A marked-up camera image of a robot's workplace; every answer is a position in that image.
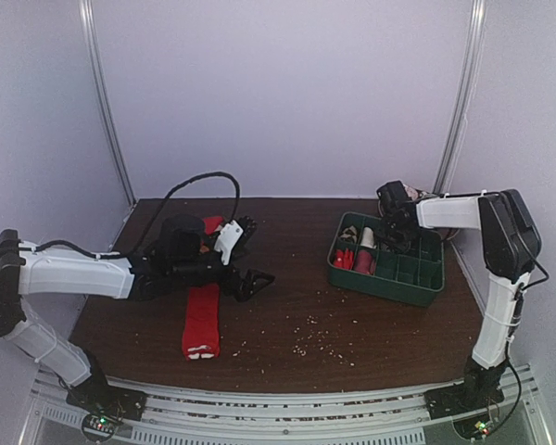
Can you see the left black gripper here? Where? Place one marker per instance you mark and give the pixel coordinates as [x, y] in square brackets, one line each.
[245, 291]

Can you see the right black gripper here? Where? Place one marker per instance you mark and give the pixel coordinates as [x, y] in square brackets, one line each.
[396, 227]

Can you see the red sock pair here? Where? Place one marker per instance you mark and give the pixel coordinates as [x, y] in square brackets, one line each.
[201, 334]

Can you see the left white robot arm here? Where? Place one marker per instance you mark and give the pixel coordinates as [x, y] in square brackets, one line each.
[61, 267]

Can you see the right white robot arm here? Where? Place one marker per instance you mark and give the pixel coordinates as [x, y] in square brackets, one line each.
[510, 243]

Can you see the rolled cream sock in tray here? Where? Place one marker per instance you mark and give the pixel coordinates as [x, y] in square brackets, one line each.
[367, 239]

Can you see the rolled maroon sock in tray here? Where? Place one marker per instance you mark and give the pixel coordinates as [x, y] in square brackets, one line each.
[365, 262]

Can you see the rolled patterned sock in tray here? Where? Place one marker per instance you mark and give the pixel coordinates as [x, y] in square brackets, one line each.
[350, 234]

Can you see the green divided organizer tray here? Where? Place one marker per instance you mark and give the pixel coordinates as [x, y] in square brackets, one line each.
[415, 277]

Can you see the rolled red sock in tray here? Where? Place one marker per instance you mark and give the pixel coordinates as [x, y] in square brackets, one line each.
[344, 259]

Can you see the red white sock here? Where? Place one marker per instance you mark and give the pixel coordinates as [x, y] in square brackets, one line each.
[213, 224]

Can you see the left circuit board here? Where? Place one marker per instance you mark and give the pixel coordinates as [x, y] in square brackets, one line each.
[99, 428]

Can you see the circuit board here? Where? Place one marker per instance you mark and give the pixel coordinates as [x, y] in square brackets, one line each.
[475, 427]
[99, 428]

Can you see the right circuit board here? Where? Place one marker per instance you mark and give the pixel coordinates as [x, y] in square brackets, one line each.
[475, 427]

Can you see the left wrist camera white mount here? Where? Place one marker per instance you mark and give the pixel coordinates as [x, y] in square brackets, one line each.
[227, 239]

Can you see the right aluminium frame post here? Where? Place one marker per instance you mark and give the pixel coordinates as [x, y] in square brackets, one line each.
[467, 85]

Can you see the aluminium frame post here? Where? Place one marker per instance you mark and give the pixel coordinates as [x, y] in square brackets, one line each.
[105, 111]
[467, 85]

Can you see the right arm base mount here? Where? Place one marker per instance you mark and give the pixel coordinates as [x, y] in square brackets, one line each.
[477, 390]

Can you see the front aluminium rail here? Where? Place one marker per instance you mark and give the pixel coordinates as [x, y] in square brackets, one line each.
[389, 416]

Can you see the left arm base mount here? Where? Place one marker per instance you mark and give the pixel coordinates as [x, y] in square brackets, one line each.
[96, 396]

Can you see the left aluminium frame post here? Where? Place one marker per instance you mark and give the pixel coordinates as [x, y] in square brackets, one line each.
[105, 111]

